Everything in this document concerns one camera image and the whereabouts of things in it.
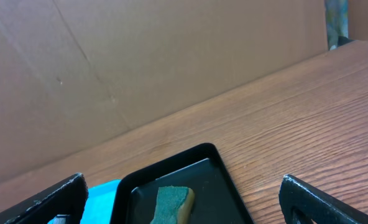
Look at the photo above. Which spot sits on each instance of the teal plastic tray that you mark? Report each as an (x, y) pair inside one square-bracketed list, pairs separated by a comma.
[(99, 205)]

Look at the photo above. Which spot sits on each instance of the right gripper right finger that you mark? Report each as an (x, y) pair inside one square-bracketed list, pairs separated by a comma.
[(301, 202)]

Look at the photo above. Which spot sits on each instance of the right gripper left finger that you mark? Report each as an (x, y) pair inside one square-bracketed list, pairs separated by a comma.
[(67, 197)]

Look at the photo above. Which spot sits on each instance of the brown cardboard backdrop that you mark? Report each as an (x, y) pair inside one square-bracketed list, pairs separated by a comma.
[(75, 73)]

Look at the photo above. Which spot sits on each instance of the black rectangular tray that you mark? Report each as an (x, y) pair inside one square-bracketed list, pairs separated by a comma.
[(200, 168)]

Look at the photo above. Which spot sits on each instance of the green yellow sponge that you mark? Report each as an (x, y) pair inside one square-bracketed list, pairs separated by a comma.
[(173, 205)]

